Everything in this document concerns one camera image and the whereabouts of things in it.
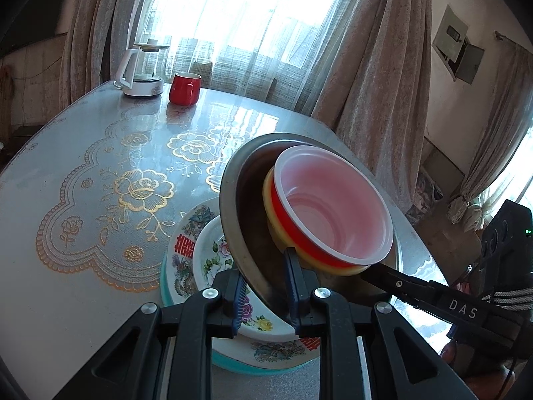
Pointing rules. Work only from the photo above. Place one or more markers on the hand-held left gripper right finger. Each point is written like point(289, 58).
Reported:
point(292, 291)

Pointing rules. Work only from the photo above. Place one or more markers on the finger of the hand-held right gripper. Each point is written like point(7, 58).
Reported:
point(391, 279)

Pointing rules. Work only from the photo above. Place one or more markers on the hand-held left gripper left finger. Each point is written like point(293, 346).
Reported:
point(238, 304)

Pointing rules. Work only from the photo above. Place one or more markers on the small white floral dish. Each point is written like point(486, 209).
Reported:
point(212, 258)

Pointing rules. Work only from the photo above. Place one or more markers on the teal plastic plate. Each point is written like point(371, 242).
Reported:
point(225, 361)

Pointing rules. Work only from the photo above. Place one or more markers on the large white floral plate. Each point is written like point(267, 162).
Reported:
point(183, 266)

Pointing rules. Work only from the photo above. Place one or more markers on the stainless steel bowl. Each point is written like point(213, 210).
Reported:
point(245, 225)

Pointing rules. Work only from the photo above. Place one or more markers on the yellow plastic bowl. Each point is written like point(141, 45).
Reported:
point(267, 200)

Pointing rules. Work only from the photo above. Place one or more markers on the red plastic bowl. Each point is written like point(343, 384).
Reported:
point(333, 200)

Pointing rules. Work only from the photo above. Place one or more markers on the person's right forearm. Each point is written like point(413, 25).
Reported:
point(504, 300)

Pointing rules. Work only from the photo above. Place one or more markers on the person's right hand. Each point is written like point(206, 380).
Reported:
point(449, 352)

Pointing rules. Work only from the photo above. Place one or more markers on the floral cushion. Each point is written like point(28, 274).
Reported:
point(424, 198)

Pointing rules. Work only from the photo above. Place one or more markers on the gold floral lace table mat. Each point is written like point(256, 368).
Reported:
point(104, 200)

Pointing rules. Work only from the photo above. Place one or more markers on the pink side window curtain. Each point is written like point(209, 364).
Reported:
point(499, 133)

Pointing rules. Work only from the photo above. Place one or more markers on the red mug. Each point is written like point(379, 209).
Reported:
point(183, 89)

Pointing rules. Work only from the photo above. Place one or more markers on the wooden chair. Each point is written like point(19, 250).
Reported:
point(200, 74)

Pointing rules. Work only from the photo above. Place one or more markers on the white glass kettle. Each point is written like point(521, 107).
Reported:
point(141, 87)

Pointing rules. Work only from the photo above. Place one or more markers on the white sheer curtain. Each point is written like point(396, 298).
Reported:
point(250, 21)

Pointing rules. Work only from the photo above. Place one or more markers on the wall electrical box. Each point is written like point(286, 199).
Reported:
point(458, 46)

